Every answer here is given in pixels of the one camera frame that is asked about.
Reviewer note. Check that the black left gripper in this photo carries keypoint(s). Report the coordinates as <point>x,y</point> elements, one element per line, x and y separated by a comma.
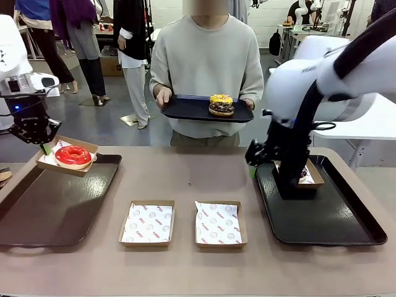
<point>29,109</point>

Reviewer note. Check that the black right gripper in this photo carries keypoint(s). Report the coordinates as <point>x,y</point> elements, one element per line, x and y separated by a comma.
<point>287,139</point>

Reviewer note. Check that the white red-printed paper liner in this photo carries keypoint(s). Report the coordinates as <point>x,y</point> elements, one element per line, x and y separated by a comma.
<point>58,144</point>
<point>311,178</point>
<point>145,222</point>
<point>216,222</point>

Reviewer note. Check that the purple sprinkled donut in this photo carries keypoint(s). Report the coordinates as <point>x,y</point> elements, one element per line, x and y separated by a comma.
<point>303,173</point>

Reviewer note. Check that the red glazed donut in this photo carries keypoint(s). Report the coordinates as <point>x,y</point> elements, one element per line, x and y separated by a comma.
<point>62,159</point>

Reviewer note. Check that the brown cardboard food box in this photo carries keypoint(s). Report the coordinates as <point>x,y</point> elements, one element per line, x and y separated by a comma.
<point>309,186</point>
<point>62,170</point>
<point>145,244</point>
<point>242,222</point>

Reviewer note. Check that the chocolate glazed donut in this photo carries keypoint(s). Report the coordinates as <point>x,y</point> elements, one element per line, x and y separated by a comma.
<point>221,109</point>

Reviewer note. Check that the yellow glazed donut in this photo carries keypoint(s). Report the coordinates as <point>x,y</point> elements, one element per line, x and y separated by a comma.
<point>221,99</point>

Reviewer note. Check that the black serving tray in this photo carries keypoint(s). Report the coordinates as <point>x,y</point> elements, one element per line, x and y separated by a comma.
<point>191,108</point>

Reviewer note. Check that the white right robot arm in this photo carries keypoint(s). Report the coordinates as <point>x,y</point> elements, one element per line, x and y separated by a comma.
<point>290,80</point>

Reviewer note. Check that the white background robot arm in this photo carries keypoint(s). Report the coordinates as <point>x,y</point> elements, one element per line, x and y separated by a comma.
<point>301,14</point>

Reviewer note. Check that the person's left hand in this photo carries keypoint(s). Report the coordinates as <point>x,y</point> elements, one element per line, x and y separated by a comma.
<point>251,104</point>

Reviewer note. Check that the person's right hand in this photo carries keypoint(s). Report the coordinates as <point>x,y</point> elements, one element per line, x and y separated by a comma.
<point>163,96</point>

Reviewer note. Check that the brown cardboard carton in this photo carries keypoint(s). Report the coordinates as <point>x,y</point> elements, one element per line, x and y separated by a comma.
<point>109,66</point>

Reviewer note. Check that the white desk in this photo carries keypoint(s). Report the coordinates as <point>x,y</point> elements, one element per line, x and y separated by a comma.
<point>24,28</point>

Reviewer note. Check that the large white table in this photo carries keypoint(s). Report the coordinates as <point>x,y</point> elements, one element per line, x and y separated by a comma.
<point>371,123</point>

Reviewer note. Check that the red box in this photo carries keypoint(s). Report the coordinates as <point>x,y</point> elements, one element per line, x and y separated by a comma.
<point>105,28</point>

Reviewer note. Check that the black backpack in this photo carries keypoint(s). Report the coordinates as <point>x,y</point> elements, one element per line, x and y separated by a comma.
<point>275,43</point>

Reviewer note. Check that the mannequin in purple garment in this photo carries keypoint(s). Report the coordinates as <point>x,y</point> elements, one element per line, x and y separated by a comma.
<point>74,12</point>

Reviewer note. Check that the person in beige sweater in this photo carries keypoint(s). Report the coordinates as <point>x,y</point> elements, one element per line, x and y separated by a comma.
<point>204,55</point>

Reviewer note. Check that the grey background workbench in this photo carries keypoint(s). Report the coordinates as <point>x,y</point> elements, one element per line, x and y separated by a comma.
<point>297,32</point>

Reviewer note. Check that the mannequin in black jacket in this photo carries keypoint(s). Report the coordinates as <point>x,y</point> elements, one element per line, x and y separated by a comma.
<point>130,28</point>

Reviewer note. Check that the person in black shirt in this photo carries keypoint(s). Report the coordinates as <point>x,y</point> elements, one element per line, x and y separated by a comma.
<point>290,14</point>

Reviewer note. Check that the black tripod pole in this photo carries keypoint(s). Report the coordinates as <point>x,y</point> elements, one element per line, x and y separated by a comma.
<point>346,18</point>

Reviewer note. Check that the person in dark plaid shirt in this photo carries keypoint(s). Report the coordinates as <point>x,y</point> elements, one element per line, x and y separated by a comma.
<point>383,7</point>

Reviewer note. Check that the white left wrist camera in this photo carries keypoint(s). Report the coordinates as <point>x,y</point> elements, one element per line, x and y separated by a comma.
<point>38,82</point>

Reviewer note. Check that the dark mannequin base plate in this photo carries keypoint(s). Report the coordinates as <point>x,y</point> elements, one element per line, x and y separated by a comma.
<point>92,101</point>

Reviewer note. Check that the golden mannequin base plate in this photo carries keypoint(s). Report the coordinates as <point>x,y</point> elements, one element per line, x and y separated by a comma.
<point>130,120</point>

